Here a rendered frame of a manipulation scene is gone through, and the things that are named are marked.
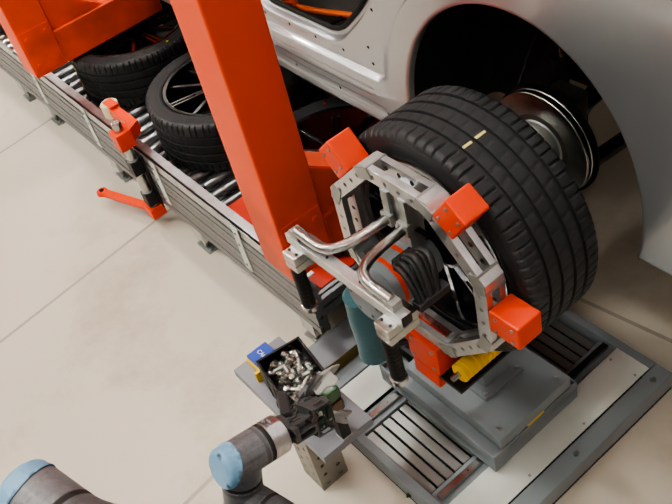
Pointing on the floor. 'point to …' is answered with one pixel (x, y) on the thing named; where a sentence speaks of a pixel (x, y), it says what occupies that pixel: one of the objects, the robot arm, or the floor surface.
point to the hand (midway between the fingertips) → (342, 388)
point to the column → (319, 471)
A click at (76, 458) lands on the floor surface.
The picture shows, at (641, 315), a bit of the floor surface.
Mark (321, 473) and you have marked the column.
